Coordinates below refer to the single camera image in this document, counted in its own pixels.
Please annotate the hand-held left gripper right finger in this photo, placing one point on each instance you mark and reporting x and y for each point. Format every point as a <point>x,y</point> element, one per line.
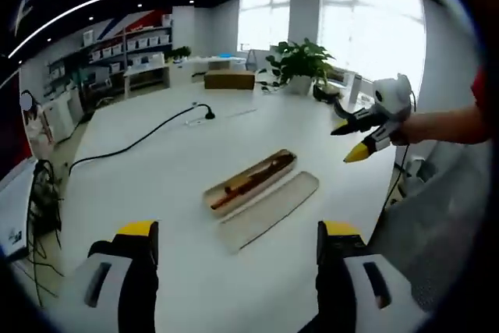
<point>358,282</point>

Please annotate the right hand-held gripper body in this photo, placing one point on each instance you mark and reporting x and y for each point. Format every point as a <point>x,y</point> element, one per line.
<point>391,95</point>

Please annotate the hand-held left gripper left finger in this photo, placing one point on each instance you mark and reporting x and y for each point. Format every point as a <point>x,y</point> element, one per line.
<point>117,282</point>

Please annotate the beige cutlery case lid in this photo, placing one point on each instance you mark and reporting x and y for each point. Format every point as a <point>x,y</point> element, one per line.
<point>273,208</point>

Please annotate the wooden chopstick utensil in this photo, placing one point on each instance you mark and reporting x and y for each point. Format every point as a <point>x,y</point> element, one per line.
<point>249,183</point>
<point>238,192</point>

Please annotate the beige cutlery case base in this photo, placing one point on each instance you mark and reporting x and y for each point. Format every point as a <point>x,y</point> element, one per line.
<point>218,192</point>

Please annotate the person's right hand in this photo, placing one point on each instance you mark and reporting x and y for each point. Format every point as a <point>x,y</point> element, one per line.
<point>411,130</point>

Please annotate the white rectangular box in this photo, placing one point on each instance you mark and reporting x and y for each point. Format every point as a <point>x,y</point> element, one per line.
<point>358,89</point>

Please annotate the black curved headband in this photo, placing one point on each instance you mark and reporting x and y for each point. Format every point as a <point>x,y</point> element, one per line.
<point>323,95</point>

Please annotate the large bright window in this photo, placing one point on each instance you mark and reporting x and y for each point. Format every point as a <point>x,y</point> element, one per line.
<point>370,29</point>

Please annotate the potted green plant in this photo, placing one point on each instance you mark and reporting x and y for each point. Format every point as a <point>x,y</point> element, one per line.
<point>304,62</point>

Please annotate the grey mesh office chair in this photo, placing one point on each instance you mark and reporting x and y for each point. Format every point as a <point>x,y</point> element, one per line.
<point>440,212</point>

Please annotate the brown cardboard box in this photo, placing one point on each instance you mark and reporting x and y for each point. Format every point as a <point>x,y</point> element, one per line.
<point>230,79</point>

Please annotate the white low cabinet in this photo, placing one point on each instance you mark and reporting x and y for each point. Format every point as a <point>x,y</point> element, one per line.
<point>181,71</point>

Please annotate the white laptop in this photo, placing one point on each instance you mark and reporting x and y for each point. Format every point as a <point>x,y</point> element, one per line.
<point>17,126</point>

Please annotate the storage shelf with white bins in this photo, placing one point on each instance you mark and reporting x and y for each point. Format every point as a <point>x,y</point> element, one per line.
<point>128,44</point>

